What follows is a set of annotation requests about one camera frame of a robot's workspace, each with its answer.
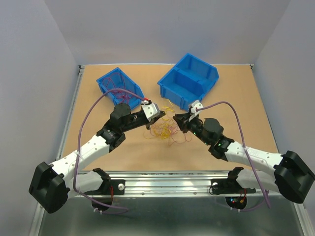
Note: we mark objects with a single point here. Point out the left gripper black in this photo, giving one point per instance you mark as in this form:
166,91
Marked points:
152,120

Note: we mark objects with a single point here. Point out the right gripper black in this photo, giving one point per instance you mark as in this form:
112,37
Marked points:
183,125

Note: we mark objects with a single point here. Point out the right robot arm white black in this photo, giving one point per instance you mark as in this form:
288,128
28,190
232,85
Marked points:
285,173

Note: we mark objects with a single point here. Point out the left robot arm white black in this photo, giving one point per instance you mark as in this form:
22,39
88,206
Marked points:
108,138

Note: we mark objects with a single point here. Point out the large blue divided bin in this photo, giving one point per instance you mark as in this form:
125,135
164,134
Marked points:
190,79

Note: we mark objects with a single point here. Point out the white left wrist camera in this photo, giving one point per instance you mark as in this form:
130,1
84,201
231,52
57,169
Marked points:
151,111

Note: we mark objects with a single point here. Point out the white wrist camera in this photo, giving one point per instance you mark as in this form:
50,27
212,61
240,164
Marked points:
194,107
151,111

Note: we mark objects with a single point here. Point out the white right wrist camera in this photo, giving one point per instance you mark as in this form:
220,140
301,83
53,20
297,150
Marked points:
194,107

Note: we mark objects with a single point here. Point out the aluminium mounting rail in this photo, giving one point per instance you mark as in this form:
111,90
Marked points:
172,183

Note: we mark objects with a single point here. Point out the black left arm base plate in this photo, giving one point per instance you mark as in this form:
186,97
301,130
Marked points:
108,187

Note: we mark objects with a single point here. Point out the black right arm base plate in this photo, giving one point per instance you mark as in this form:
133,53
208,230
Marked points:
228,186

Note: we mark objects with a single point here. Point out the aluminium side frame rail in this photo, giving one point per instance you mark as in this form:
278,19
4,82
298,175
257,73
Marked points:
81,69

